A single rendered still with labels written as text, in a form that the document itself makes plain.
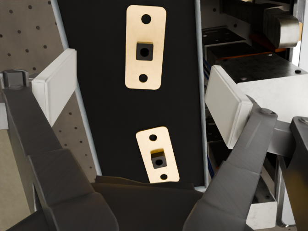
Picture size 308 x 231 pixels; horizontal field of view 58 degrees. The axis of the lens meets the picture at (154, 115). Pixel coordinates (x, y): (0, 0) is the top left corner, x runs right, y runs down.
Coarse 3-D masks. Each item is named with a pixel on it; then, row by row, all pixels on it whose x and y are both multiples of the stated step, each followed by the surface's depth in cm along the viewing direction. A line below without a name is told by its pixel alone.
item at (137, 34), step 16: (128, 16) 27; (160, 16) 27; (128, 32) 27; (144, 32) 28; (160, 32) 28; (128, 48) 28; (160, 48) 28; (128, 64) 29; (144, 64) 29; (160, 64) 29; (128, 80) 30; (160, 80) 30
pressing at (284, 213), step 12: (300, 0) 42; (300, 12) 43; (288, 48) 46; (300, 48) 45; (288, 60) 46; (300, 60) 46; (276, 168) 57; (276, 180) 58; (276, 192) 59; (288, 204) 60; (276, 216) 61; (288, 216) 62
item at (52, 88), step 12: (60, 60) 17; (72, 60) 19; (48, 72) 15; (60, 72) 16; (72, 72) 19; (36, 84) 14; (48, 84) 14; (60, 84) 17; (72, 84) 20; (36, 96) 14; (48, 96) 14; (60, 96) 17; (48, 108) 15; (60, 108) 17; (48, 120) 15
